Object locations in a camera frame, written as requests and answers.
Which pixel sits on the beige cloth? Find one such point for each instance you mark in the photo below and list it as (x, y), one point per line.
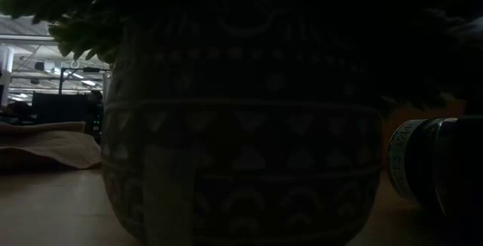
(45, 148)

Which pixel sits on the black room panel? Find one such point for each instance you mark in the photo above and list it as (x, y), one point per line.
(60, 108)

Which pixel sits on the black room stand frame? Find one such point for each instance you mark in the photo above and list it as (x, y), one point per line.
(61, 83)

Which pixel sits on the green lid spice jar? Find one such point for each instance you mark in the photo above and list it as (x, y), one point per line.
(419, 159)

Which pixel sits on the green potted plant patterned pot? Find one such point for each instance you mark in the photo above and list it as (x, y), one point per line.
(241, 144)

